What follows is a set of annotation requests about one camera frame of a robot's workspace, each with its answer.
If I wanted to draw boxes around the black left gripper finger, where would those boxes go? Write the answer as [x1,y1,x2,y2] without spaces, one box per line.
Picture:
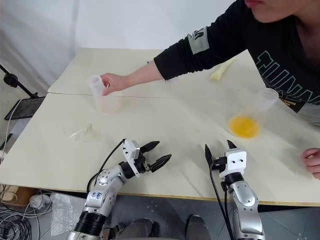
[142,141,160,154]
[150,154,173,173]

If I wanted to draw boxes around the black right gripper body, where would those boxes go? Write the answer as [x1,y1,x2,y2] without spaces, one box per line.
[212,156,227,173]

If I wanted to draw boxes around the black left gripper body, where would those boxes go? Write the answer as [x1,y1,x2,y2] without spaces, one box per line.
[136,146,154,176]

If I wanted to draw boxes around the large flask with orange liquid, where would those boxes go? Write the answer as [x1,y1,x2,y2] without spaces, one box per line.
[228,87,280,141]

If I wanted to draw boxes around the small clear plastic flask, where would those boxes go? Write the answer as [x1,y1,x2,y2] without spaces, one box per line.
[86,74,123,116]

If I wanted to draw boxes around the clear plastic funnel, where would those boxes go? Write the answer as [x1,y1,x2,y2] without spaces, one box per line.
[62,122,97,141]

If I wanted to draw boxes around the person's right hand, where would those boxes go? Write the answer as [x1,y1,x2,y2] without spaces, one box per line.
[99,72,127,97]

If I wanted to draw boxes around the person's left hand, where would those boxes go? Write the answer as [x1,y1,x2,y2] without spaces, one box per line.
[301,147,320,180]

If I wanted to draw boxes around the dark rounded shape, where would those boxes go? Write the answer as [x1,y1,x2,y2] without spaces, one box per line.
[123,218,161,240]
[184,214,211,240]

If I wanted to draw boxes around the crumpled clear plastic bag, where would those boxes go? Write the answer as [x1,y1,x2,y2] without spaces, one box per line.
[49,191,87,237]

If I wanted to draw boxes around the person in black sweatshirt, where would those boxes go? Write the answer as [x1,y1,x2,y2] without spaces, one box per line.
[153,0,320,126]

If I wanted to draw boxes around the brown cardboard box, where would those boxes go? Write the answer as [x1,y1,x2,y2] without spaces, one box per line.
[0,184,37,207]

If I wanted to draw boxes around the black flat tray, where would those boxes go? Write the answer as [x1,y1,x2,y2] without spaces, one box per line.
[4,96,47,121]

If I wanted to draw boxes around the black stand pole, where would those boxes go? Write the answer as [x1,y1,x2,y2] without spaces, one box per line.
[0,64,40,99]

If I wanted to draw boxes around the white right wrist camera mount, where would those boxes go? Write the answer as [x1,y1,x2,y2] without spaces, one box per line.
[223,148,248,179]

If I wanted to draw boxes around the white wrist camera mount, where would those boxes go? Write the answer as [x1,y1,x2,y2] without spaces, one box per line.
[223,148,248,179]
[121,138,143,178]

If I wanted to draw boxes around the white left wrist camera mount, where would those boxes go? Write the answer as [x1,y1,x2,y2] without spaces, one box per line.
[121,138,143,178]

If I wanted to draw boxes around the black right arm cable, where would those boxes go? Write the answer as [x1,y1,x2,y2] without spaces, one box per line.
[209,161,234,240]

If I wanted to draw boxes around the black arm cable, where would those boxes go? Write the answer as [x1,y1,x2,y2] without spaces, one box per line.
[209,161,234,240]
[86,138,126,195]

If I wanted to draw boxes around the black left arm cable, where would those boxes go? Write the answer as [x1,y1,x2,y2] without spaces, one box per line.
[86,138,126,195]

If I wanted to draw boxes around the dark metal bracket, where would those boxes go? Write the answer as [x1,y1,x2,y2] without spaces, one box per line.
[102,223,126,240]

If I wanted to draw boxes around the tangled white cables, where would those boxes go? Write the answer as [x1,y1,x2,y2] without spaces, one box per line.
[0,188,53,240]

